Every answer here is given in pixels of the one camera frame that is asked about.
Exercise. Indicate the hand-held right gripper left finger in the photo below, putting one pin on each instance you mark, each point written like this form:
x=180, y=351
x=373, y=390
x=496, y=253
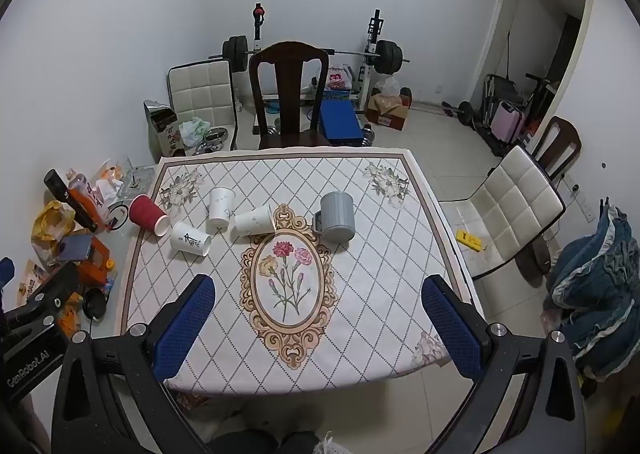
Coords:
x=184, y=331

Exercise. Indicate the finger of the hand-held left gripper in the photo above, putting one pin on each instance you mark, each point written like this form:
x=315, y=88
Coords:
x=5, y=274

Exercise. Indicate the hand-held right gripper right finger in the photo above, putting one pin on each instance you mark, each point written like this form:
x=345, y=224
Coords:
x=452, y=331

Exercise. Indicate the white paper cup black print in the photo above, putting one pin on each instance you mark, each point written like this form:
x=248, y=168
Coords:
x=190, y=239

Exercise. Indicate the red paper cup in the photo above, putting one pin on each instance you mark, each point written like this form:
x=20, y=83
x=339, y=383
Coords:
x=145, y=210

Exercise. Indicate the speckled white paper cup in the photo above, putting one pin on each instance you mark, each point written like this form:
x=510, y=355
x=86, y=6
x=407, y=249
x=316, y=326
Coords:
x=252, y=222

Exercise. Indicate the plain white paper cup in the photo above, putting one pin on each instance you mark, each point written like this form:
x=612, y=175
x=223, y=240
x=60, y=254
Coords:
x=220, y=206

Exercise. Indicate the orange snack packet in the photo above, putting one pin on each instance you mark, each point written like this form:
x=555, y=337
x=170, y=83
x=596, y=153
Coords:
x=31, y=284

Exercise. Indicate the yellow plastic bag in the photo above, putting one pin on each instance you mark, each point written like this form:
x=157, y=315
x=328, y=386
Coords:
x=47, y=229

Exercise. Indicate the grey blue notebook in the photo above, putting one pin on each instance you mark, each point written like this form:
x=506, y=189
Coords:
x=75, y=248

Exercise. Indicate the orange box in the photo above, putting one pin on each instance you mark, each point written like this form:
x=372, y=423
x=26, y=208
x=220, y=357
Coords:
x=95, y=261

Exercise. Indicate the yellow packet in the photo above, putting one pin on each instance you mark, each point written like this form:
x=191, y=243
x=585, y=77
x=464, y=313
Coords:
x=470, y=240

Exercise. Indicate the black cylindrical bottle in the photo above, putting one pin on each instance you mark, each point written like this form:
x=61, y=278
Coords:
x=70, y=199

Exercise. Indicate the floral quilted tablecloth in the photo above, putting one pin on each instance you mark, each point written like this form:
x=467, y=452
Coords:
x=360, y=284

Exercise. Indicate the orange drink bottle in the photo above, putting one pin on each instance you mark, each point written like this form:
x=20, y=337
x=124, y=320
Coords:
x=89, y=196

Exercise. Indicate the white padded chair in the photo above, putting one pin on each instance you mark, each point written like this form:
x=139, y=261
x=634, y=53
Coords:
x=520, y=204
x=200, y=88

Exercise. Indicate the glass ashtray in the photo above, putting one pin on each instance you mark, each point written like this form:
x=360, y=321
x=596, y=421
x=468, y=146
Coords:
x=135, y=184

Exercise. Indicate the blue denim clothing pile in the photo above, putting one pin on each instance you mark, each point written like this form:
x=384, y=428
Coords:
x=600, y=274

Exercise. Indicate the grey ribbed mug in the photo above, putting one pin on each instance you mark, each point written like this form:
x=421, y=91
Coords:
x=336, y=214

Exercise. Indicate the white power strip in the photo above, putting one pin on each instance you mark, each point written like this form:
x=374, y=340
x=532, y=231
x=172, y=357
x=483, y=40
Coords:
x=580, y=199

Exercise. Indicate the dark printed paper box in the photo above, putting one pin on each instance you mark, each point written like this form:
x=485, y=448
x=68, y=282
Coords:
x=162, y=133

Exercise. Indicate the green and white plastic bag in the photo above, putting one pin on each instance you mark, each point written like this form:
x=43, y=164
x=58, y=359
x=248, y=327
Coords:
x=192, y=131

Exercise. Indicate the pink suitcase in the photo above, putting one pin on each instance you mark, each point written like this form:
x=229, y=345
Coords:
x=506, y=122

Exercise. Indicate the brown cardboard box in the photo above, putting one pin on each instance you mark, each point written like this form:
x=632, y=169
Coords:
x=390, y=112

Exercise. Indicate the dark wooden chair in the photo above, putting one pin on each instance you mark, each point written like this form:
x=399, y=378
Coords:
x=289, y=83
x=566, y=133

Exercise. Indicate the blue weight bench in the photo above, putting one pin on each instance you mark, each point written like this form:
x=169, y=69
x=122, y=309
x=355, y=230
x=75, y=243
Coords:
x=340, y=123

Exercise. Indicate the folded black cart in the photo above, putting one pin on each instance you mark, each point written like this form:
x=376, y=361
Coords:
x=500, y=88

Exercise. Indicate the clear plastic bag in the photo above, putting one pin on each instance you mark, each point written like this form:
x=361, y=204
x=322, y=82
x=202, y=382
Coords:
x=387, y=85

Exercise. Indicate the red and white plastic bag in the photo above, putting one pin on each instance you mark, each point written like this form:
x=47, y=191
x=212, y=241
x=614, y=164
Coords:
x=340, y=78

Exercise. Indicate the black barbell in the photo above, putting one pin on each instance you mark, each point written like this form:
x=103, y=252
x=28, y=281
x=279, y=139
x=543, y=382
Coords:
x=387, y=56

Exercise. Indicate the white weight bench rack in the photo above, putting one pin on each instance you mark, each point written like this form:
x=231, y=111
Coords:
x=373, y=33

